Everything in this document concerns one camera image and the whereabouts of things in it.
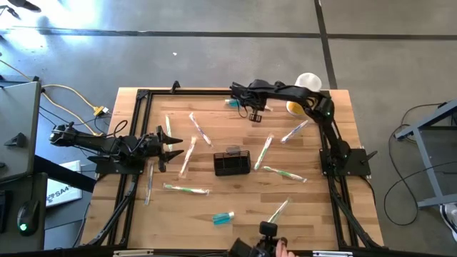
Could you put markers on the blue-green toothbrush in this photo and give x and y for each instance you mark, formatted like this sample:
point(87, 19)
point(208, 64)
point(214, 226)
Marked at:
point(263, 152)

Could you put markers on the silver metal bracket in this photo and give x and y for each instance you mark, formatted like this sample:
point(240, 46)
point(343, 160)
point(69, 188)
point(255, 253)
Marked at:
point(332, 254)
point(132, 253)

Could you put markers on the blue-grey metal table frame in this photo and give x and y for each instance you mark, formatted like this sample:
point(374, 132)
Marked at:
point(429, 166)

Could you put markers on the black desk crossbar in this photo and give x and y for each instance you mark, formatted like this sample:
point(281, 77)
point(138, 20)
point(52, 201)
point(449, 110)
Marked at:
point(64, 175)

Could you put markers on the white printed cardboard box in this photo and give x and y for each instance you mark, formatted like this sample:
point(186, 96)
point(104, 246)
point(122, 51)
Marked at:
point(64, 192)

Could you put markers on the light blue toothbrush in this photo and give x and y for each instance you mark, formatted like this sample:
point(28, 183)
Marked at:
point(294, 131)

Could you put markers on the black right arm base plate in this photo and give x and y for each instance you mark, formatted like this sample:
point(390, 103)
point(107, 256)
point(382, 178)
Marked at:
point(357, 166)

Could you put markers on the teal mouthwash bottle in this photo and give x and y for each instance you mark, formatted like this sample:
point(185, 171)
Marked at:
point(233, 103)
point(221, 218)

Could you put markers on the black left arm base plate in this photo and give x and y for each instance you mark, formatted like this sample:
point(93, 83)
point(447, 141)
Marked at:
point(107, 167)

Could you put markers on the pale grey wrapped toothbrush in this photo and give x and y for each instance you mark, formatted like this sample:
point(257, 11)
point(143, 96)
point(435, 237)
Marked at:
point(149, 185)

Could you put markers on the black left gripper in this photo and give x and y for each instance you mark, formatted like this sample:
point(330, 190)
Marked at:
point(148, 147)

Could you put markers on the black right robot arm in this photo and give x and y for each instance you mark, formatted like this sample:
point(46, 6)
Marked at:
point(296, 94)

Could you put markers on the grey side desk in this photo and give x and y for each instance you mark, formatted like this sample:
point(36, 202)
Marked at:
point(18, 114)

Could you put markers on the orange toothbrush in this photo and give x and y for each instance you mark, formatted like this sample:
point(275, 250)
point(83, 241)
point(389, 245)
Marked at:
point(188, 156)

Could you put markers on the black stand leg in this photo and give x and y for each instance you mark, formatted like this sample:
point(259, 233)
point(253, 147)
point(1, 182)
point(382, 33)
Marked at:
point(26, 5)
point(12, 12)

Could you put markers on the person's hand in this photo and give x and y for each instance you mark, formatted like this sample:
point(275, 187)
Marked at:
point(282, 250)

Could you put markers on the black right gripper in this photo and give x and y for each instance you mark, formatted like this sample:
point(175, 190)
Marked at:
point(263, 93)

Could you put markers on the black keyboard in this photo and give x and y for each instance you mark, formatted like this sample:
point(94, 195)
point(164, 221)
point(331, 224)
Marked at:
point(3, 212)

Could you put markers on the yellow wipes canister white lid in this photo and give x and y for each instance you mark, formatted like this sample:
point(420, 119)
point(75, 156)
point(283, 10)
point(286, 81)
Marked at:
point(308, 81)

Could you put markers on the black computer mouse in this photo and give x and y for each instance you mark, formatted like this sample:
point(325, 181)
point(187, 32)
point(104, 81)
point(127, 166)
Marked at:
point(28, 217)

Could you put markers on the person's white shoe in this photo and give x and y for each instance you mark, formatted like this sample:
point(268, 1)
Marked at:
point(450, 217)

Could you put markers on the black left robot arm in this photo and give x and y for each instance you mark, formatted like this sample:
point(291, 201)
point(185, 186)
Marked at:
point(93, 143)

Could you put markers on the black aluminium table frame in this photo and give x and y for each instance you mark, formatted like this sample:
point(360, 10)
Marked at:
point(160, 92)

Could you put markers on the black plastic bracket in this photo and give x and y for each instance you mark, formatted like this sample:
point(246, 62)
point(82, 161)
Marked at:
point(16, 140)

